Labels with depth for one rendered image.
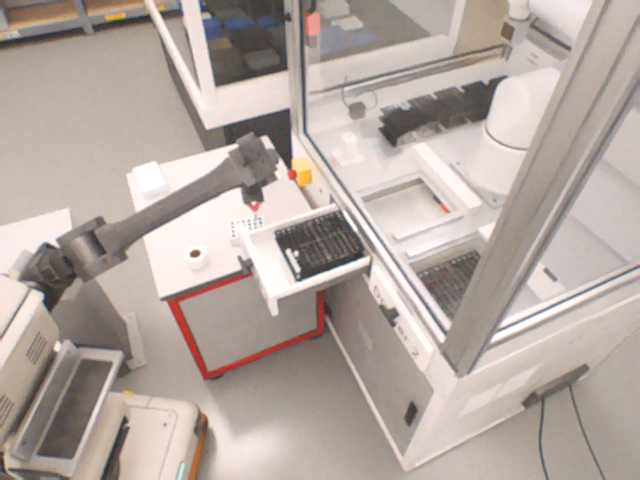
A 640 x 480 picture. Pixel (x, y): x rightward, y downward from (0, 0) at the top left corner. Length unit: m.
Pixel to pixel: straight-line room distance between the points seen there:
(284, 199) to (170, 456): 0.98
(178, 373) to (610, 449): 1.83
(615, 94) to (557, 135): 0.09
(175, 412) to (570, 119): 1.59
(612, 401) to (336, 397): 1.19
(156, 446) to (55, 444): 0.79
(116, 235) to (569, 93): 0.78
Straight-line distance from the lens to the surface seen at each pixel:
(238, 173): 0.88
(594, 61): 0.62
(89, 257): 0.99
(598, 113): 0.62
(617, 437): 2.39
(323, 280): 1.33
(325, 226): 1.42
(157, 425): 1.86
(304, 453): 2.04
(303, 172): 1.60
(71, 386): 1.13
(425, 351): 1.20
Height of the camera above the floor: 1.97
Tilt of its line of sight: 50 degrees down
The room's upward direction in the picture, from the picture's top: straight up
